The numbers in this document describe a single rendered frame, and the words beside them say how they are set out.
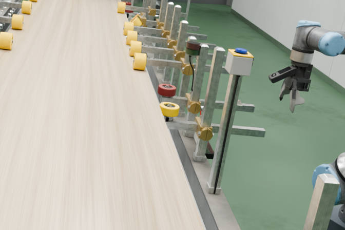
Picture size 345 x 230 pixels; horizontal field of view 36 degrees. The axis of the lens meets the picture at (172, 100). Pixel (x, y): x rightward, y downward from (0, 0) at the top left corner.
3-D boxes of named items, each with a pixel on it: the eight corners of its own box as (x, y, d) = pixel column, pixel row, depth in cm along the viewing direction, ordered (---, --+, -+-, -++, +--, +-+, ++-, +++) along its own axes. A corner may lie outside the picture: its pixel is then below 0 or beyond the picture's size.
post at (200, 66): (189, 145, 244) (207, 43, 229) (190, 148, 241) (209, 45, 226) (181, 144, 244) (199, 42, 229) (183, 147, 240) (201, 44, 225)
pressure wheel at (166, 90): (171, 107, 243) (174, 83, 240) (173, 113, 236) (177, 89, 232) (153, 106, 242) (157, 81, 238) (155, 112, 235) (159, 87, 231)
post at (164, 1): (156, 66, 360) (167, -4, 345) (157, 68, 357) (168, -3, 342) (151, 66, 360) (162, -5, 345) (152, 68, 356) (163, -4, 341)
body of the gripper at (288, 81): (308, 93, 219) (314, 65, 215) (288, 91, 217) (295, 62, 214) (301, 88, 226) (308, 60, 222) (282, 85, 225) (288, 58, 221)
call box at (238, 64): (243, 72, 183) (248, 51, 181) (249, 78, 177) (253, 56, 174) (224, 70, 182) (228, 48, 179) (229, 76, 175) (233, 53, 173)
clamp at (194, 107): (194, 103, 246) (196, 93, 244) (199, 114, 233) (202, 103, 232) (182, 102, 245) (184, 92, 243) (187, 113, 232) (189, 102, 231)
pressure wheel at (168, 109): (163, 125, 220) (167, 99, 217) (178, 131, 217) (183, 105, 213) (151, 130, 214) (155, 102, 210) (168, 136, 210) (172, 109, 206)
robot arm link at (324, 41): (353, 34, 201) (331, 26, 211) (329, 33, 196) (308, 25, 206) (346, 58, 204) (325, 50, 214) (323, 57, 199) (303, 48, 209)
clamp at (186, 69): (189, 68, 266) (191, 58, 264) (194, 76, 253) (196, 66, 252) (177, 66, 265) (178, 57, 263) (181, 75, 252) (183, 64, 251)
